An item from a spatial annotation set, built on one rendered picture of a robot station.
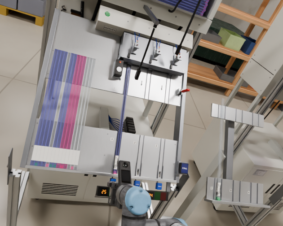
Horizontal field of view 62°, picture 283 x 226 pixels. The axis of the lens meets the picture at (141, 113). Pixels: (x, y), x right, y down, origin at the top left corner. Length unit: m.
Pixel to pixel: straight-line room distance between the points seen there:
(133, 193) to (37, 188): 1.02
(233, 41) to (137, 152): 3.42
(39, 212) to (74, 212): 0.22
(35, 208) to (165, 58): 1.26
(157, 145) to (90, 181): 0.62
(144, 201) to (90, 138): 0.44
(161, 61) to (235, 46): 3.22
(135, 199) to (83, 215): 1.09
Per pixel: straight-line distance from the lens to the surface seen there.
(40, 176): 1.58
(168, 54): 1.23
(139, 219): 0.77
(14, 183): 1.18
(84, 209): 1.83
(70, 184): 1.63
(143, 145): 1.13
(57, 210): 1.80
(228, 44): 4.28
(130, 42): 1.17
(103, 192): 1.10
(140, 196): 0.74
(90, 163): 1.07
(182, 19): 1.27
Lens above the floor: 1.52
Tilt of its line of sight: 31 degrees down
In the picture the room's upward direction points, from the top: 22 degrees clockwise
